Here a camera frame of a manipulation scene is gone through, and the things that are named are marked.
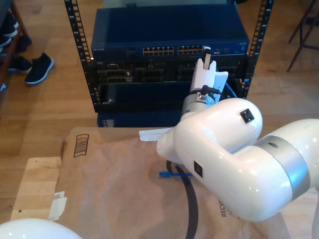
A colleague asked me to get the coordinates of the brown paper mailer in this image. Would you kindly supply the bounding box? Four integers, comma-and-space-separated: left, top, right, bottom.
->
55, 126, 291, 239

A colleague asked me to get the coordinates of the dark sneaker white sole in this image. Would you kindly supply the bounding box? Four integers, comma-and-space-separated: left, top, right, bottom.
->
1, 11, 20, 38
0, 34, 12, 48
24, 52, 55, 86
8, 56, 33, 75

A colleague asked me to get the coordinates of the white tape strip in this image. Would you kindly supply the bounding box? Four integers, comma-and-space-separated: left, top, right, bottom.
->
139, 128, 173, 142

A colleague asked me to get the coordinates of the black elbow connector cable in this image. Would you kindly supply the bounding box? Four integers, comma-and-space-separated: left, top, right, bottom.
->
202, 84, 223, 97

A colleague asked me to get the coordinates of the dark metal chair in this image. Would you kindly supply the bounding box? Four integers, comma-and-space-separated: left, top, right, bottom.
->
286, 0, 319, 73

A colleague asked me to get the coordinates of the blue network cable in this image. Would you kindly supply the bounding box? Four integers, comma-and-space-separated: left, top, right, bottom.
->
158, 83, 236, 179

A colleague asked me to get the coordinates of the white paper label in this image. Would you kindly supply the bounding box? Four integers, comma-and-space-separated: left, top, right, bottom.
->
48, 191, 67, 223

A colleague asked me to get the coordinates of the blue network switch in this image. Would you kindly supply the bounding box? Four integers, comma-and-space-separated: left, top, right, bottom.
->
91, 4, 250, 61

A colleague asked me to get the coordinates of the black perforated rack post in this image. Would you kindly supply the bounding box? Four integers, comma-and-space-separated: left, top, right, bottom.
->
64, 0, 100, 113
238, 0, 274, 100

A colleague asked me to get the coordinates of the black rack server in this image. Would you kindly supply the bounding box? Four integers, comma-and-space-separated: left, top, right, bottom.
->
84, 58, 250, 84

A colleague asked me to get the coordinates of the dark blue rack unit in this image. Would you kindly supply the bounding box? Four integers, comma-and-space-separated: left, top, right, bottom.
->
96, 111, 184, 128

